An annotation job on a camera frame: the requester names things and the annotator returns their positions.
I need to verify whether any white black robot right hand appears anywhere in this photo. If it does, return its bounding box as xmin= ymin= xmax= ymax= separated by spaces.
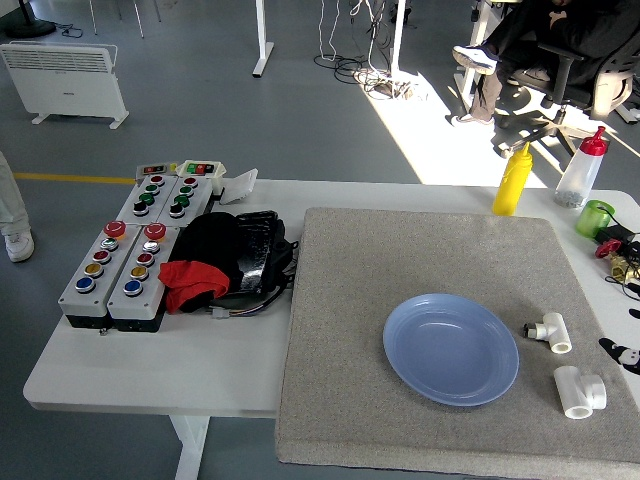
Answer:
xmin=598 ymin=307 xmax=640 ymax=377

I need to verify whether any large plain white tee pipe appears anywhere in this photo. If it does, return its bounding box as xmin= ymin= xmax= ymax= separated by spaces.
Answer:
xmin=553 ymin=365 xmax=608 ymax=420

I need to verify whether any white tee pipe metal fitting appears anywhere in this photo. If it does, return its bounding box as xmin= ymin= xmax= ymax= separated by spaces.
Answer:
xmin=522 ymin=312 xmax=573 ymax=355

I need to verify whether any blue plate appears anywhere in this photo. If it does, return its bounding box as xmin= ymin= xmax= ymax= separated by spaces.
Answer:
xmin=382 ymin=292 xmax=521 ymax=407

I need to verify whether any black power adapter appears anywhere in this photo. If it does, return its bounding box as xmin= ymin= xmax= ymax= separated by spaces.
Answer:
xmin=595 ymin=223 xmax=640 ymax=246

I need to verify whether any green translucent cup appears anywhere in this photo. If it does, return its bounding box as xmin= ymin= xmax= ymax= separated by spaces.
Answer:
xmin=574 ymin=199 xmax=617 ymax=239

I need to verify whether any clear squeeze bottle red cap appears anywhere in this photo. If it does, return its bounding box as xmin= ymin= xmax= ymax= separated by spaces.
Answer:
xmin=553 ymin=125 xmax=609 ymax=209

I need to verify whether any yellow squeeze bottle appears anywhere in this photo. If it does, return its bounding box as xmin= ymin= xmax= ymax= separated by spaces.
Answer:
xmin=492 ymin=141 xmax=534 ymax=217

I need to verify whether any grey-brown mat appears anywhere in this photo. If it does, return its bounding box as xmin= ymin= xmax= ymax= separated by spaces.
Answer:
xmin=274 ymin=207 xmax=640 ymax=469

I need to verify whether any black office chair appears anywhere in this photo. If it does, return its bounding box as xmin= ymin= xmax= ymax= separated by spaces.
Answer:
xmin=492 ymin=29 xmax=640 ymax=159

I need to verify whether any seated person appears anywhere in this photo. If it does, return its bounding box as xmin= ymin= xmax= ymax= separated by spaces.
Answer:
xmin=452 ymin=0 xmax=640 ymax=126

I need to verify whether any white desk leg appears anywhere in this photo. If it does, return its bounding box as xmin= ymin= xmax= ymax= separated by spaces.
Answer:
xmin=453 ymin=0 xmax=496 ymax=110
xmin=387 ymin=0 xmax=409 ymax=84
xmin=251 ymin=0 xmax=275 ymax=78

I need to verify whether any black plastic tray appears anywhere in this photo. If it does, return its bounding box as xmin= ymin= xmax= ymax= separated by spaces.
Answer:
xmin=219 ymin=209 xmax=300 ymax=301

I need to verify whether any white plastic part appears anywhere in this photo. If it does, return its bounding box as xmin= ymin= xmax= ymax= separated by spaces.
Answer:
xmin=218 ymin=168 xmax=259 ymax=206

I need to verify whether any black cloth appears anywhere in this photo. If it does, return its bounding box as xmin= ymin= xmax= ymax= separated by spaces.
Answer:
xmin=168 ymin=212 xmax=242 ymax=314

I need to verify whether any red cloth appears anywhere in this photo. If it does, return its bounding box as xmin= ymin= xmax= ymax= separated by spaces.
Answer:
xmin=158 ymin=259 xmax=231 ymax=315

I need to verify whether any grey three-button control box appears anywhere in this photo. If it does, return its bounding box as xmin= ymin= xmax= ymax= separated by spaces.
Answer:
xmin=152 ymin=174 xmax=214 ymax=229
xmin=115 ymin=173 xmax=180 ymax=226

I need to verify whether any white table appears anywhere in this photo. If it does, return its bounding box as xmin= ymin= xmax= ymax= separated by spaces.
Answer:
xmin=22 ymin=178 xmax=640 ymax=480

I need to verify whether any grey five-button control box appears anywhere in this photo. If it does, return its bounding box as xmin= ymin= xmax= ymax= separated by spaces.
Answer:
xmin=57 ymin=219 xmax=142 ymax=330
xmin=106 ymin=222 xmax=181 ymax=334

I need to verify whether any white panel heater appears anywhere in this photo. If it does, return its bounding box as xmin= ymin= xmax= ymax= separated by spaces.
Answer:
xmin=0 ymin=41 xmax=130 ymax=130

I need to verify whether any standing person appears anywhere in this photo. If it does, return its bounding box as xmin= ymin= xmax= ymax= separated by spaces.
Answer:
xmin=0 ymin=151 xmax=36 ymax=264

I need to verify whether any black fan base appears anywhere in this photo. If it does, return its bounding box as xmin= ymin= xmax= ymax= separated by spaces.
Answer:
xmin=3 ymin=0 xmax=57 ymax=39

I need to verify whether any black cable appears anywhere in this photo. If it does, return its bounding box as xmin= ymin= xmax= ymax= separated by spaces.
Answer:
xmin=602 ymin=204 xmax=640 ymax=302

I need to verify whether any brass valve red handle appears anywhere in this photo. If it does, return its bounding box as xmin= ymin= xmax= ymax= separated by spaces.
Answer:
xmin=594 ymin=238 xmax=640 ymax=285

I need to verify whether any floor cable bundle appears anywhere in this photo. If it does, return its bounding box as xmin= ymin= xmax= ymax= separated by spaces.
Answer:
xmin=313 ymin=52 xmax=429 ymax=101

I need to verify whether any wire bundle white connector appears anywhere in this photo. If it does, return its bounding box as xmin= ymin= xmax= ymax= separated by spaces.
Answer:
xmin=209 ymin=287 xmax=297 ymax=320

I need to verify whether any white hanging cable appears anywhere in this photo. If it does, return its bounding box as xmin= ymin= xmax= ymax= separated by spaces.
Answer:
xmin=318 ymin=0 xmax=342 ymax=63

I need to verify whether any cream switch box green red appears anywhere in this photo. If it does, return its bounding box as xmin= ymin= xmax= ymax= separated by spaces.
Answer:
xmin=175 ymin=159 xmax=229 ymax=195

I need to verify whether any small grey switch box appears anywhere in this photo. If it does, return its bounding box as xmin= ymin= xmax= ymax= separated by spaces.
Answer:
xmin=135 ymin=162 xmax=180 ymax=180

